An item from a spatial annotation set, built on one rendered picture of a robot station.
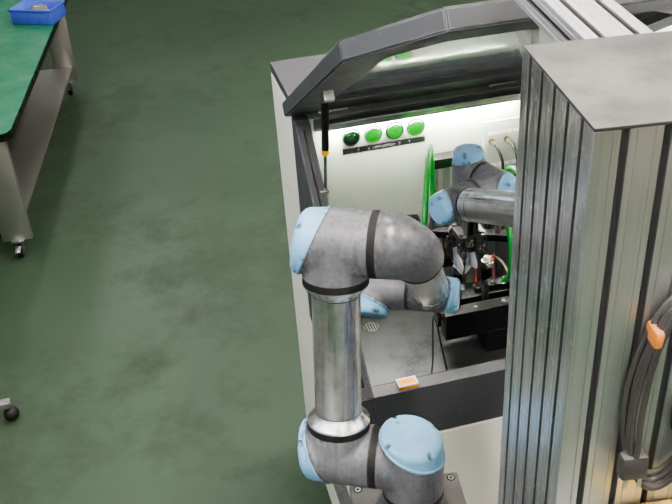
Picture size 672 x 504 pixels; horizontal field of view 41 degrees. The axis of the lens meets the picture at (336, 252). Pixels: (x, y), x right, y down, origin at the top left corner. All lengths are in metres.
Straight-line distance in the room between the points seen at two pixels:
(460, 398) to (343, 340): 0.79
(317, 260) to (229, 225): 3.33
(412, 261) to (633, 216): 0.54
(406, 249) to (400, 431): 0.37
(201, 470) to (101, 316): 1.14
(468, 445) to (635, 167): 1.53
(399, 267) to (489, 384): 0.89
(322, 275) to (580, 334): 0.54
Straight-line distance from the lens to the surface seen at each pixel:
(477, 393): 2.32
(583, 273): 1.04
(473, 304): 2.46
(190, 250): 4.64
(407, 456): 1.63
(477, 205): 1.93
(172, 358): 3.95
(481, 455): 2.47
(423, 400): 2.27
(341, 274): 1.49
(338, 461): 1.67
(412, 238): 1.47
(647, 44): 1.18
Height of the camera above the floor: 2.43
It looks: 33 degrees down
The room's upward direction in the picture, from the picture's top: 4 degrees counter-clockwise
